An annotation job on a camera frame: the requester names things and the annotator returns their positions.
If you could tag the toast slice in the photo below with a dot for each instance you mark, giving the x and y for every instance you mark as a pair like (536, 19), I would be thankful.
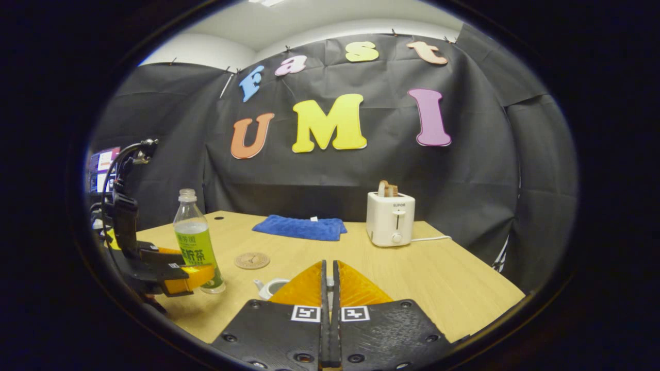
(388, 189)

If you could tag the white teacup lid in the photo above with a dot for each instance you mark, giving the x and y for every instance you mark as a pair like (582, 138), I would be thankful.
(330, 282)

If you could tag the white ceramic teacup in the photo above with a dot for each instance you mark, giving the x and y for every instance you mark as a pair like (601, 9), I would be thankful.
(265, 289)

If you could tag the blue towel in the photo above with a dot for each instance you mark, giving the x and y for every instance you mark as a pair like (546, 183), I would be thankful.
(301, 228)

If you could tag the white toaster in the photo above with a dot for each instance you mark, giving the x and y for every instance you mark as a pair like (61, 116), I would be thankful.
(389, 219)

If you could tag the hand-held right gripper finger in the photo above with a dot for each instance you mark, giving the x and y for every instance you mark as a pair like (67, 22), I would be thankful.
(336, 330)
(325, 330)

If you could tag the round wooden coaster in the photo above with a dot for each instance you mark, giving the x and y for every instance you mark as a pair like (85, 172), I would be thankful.
(252, 260)

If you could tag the ceiling light panel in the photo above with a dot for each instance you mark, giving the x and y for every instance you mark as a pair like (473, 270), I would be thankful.
(265, 2)

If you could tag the green label water bottle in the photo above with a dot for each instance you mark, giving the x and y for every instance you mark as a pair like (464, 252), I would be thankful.
(193, 242)

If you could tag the black backdrop cloth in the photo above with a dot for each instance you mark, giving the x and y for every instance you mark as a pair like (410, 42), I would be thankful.
(464, 180)

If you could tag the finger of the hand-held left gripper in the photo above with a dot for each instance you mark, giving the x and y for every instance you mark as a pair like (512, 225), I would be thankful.
(165, 257)
(191, 281)

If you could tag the computer monitor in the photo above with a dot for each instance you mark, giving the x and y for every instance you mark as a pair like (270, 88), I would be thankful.
(103, 165)

